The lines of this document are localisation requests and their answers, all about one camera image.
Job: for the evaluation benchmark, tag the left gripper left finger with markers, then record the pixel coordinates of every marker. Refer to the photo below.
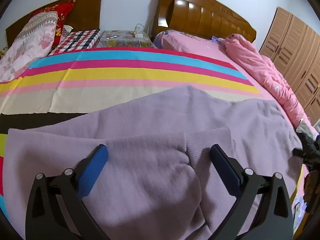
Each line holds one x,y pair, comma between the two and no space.
55,208

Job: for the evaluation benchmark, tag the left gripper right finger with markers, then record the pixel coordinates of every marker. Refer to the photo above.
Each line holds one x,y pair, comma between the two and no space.
273,219

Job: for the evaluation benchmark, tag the purple sweatpants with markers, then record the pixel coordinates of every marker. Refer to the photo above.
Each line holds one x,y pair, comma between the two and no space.
159,182

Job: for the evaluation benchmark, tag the pink crumpled quilt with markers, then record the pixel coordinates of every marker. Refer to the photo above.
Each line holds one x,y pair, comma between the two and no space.
263,70

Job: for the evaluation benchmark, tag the wooden wardrobe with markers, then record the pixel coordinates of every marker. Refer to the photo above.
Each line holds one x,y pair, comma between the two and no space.
293,46

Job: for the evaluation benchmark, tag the rainbow striped blanket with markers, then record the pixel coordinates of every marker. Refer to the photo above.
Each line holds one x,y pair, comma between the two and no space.
93,80

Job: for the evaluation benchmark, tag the floral pink quilt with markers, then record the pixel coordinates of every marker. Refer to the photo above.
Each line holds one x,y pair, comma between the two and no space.
33,42

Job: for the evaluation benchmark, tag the plaid bed sheet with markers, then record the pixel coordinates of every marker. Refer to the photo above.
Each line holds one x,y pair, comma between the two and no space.
77,41

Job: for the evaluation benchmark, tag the nightstand with floral cover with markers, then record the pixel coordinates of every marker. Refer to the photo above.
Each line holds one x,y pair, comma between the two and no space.
123,38

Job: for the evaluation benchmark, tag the large wooden headboard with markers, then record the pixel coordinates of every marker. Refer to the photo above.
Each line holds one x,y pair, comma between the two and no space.
202,18

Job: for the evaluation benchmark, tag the white power strip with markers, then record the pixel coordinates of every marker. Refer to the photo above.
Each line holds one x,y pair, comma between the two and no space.
138,33

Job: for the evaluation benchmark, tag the small dark headboard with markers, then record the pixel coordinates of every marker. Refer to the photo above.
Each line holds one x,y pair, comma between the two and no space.
84,16

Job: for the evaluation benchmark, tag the red embroidered pillow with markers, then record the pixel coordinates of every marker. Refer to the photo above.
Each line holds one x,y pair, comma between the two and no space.
62,9

